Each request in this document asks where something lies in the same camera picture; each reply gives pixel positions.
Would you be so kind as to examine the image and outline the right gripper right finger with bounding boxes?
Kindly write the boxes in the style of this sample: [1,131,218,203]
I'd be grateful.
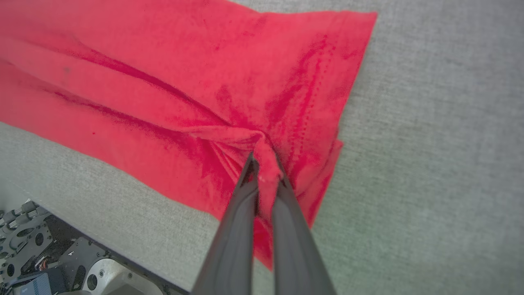
[271,160,337,295]

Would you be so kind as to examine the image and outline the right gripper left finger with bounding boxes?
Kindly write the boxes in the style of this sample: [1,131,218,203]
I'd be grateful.
[192,152,260,295]

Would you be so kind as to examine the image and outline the red and white garment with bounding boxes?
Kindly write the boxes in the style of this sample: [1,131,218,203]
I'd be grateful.
[0,0,378,271]

